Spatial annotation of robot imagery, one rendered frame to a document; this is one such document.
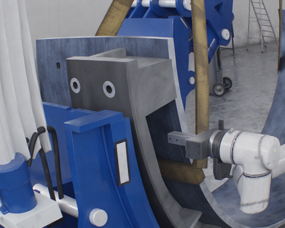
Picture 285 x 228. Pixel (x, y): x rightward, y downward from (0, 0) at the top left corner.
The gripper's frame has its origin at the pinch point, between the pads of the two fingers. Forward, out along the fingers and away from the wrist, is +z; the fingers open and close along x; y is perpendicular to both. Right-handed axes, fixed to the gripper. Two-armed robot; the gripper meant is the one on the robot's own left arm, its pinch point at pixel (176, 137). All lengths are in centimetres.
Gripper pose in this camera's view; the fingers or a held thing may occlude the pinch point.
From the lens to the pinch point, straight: 161.0
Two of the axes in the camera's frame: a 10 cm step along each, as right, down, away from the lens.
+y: -0.6, -9.7, -2.4
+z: -7.4, -1.2, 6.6
